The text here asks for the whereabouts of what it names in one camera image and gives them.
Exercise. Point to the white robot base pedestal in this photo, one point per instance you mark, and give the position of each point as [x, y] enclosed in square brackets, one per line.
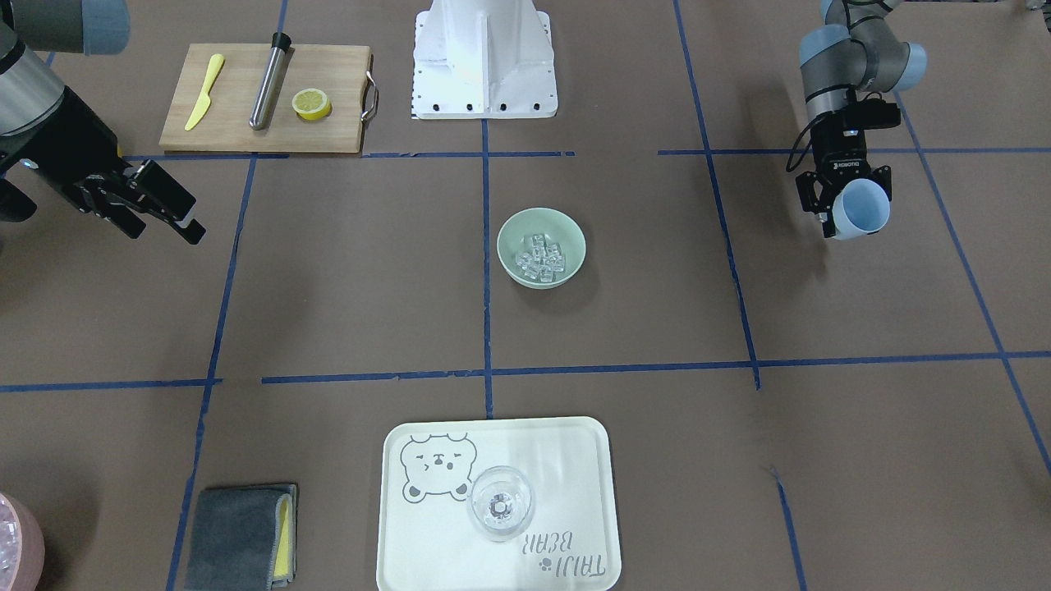
[483, 60]

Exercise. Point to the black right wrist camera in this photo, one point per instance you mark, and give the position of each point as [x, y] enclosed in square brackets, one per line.
[16, 205]

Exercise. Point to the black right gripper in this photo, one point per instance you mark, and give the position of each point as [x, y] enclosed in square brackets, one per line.
[67, 138]

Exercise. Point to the green bowl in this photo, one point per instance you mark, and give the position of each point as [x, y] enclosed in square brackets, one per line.
[513, 240]

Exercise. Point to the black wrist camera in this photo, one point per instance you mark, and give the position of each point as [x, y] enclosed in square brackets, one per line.
[16, 205]
[871, 114]

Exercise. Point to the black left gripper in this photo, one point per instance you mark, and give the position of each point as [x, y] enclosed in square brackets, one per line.
[843, 153]

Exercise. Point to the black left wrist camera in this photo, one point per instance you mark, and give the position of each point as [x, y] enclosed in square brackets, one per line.
[871, 114]

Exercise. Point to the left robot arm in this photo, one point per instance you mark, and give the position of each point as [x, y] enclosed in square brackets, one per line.
[847, 65]

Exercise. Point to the light blue cup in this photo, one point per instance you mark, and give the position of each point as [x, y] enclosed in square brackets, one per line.
[861, 208]

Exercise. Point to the pink bowl with ice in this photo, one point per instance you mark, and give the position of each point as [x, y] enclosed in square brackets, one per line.
[22, 545]

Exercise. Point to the yellow plastic knife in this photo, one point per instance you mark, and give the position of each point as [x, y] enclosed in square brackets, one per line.
[203, 101]

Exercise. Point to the grey folded cloth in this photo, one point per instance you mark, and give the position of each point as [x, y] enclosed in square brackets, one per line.
[244, 538]

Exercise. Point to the clear wine glass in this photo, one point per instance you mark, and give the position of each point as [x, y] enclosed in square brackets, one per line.
[501, 503]

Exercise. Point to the steel muddler black tip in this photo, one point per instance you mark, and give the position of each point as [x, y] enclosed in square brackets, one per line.
[269, 85]

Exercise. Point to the wooden cutting board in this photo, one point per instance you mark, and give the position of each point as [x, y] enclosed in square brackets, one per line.
[339, 70]

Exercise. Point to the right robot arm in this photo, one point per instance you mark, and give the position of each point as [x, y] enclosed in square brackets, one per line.
[30, 88]

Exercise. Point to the white bear tray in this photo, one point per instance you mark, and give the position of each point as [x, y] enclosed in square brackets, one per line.
[427, 540]

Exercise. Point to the half lemon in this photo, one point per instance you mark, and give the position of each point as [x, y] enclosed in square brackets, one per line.
[311, 104]

